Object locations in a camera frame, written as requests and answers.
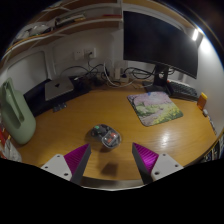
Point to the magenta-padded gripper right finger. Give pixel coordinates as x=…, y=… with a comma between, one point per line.
x=146, y=158

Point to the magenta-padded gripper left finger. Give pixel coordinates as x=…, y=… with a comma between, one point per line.
x=78, y=158

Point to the cherry blossom print mouse pad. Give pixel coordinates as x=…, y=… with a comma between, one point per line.
x=155, y=108

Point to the small dark adapter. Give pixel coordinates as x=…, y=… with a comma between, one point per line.
x=59, y=107

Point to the green plastic jug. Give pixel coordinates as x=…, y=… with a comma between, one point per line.
x=21, y=125

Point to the low shelf unit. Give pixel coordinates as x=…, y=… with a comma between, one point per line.
x=216, y=148

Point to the red and white packaging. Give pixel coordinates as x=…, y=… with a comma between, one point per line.
x=6, y=146

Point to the silver mini computer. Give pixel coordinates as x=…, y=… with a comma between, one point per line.
x=58, y=88

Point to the small white case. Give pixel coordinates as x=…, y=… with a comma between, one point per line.
x=205, y=112

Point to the black keyboard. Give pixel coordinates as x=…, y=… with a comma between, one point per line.
x=183, y=90

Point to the orange bottle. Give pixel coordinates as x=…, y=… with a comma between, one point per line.
x=201, y=101

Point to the white power strip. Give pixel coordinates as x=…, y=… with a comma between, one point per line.
x=120, y=76

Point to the black computer monitor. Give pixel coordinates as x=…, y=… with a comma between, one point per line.
x=156, y=40

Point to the bright light bar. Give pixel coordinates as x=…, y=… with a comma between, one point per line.
x=195, y=34

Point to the white wall socket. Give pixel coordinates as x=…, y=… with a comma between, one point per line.
x=85, y=53

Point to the wooden wall shelf unit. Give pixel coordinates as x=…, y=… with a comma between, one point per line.
x=83, y=25

